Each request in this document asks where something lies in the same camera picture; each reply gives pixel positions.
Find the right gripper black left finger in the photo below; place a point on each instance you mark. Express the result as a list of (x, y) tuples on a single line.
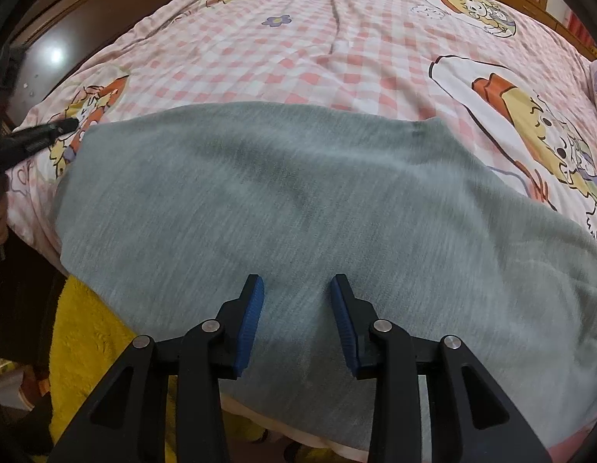
[(124, 418)]

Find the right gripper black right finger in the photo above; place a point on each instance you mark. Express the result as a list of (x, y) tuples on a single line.
[(435, 401)]

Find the grey knit pants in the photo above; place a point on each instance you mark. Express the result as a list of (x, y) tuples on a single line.
[(165, 216)]

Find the yellow fluffy garment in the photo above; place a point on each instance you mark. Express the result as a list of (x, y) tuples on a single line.
[(87, 339)]

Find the dark wooden headboard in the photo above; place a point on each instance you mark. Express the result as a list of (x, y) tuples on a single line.
[(59, 36)]

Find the pink checkered cartoon duvet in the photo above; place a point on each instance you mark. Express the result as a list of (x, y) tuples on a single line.
[(512, 91)]

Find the cream and red curtain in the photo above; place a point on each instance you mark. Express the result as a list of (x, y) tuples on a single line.
[(559, 10)]

